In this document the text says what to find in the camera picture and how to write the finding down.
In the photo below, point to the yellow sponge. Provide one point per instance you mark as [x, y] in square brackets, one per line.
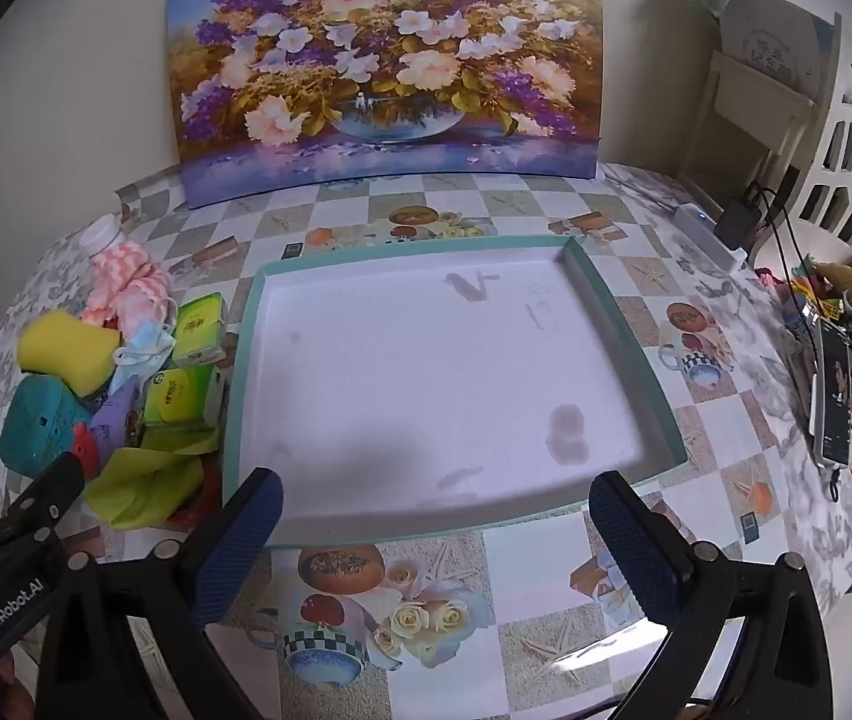
[66, 349]

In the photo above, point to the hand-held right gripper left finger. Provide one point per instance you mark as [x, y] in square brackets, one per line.
[235, 551]

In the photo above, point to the colourful clutter pile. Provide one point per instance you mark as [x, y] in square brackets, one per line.
[831, 289]

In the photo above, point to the purple cloth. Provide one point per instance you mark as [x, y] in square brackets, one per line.
[115, 416]

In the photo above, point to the white pill bottle green label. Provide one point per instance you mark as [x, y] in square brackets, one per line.
[102, 234]

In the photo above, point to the green tissue pack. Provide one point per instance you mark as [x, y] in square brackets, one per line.
[197, 326]
[178, 395]

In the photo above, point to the white printed board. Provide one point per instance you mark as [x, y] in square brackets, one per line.
[778, 37]

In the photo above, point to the teal plastic toy case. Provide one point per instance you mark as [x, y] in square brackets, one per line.
[40, 420]

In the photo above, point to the black white flat device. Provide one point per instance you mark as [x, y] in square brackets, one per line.
[832, 397]

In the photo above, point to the white power strip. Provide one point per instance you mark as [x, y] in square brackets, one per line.
[700, 229]

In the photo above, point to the checkered printed tablecloth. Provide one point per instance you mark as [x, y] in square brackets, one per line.
[546, 592]

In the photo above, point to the floral still life painting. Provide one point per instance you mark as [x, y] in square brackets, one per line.
[381, 52]

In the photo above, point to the blue face mask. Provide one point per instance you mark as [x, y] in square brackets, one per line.
[142, 343]

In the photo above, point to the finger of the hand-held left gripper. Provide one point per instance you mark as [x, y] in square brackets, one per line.
[55, 491]

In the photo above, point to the pink white chevron cloth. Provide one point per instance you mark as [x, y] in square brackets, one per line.
[126, 281]

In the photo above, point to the black power adapter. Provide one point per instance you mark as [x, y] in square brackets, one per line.
[737, 223]

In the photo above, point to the white lattice panel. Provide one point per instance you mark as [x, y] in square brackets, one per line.
[846, 157]

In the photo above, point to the yellow-green cloth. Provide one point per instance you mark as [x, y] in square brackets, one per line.
[141, 480]

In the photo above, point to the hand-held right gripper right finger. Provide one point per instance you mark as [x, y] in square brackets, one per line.
[640, 555]

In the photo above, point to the white tray teal rim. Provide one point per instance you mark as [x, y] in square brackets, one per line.
[433, 375]

